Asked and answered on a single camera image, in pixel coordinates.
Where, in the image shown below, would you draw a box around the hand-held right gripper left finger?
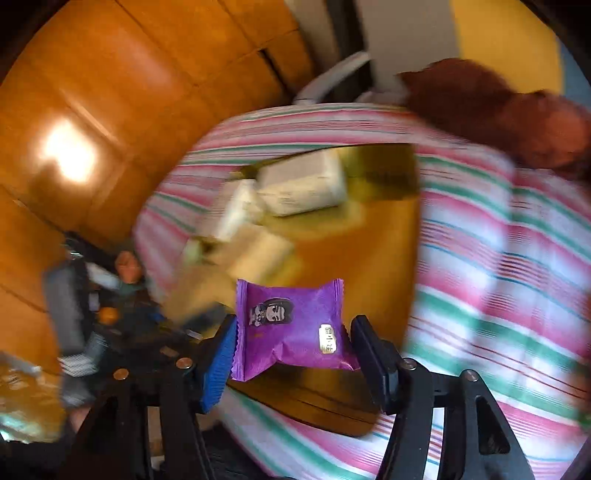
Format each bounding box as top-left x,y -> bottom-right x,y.
69,315 -> 237,480

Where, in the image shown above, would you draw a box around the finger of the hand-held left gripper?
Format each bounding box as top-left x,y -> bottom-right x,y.
99,318 -> 204,366

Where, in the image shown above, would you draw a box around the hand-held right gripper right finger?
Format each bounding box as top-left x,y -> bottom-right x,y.
350,315 -> 532,480

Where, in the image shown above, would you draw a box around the purple snack packet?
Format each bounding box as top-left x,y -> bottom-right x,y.
230,278 -> 361,382

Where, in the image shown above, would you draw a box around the gold box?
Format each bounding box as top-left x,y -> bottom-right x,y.
164,143 -> 421,438

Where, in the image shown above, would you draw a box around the person's left hand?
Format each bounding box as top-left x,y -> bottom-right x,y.
115,251 -> 145,289

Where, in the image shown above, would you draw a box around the beige snack packet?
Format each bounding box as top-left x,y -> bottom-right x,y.
221,230 -> 296,283

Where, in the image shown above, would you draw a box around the small white snack packet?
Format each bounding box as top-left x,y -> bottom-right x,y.
213,179 -> 265,244

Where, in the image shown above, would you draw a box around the large white snack packet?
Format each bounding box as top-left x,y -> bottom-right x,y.
255,151 -> 348,217

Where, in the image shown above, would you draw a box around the wooden wardrobe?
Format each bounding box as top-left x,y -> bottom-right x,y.
0,0 -> 319,379

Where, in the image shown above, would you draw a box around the red-brown jacket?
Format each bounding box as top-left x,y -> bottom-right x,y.
397,58 -> 591,178

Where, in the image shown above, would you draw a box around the white chair armrest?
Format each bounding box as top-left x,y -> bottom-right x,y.
293,51 -> 372,104

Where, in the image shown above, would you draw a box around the grey yellow blue chair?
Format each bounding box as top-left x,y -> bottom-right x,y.
450,0 -> 566,93

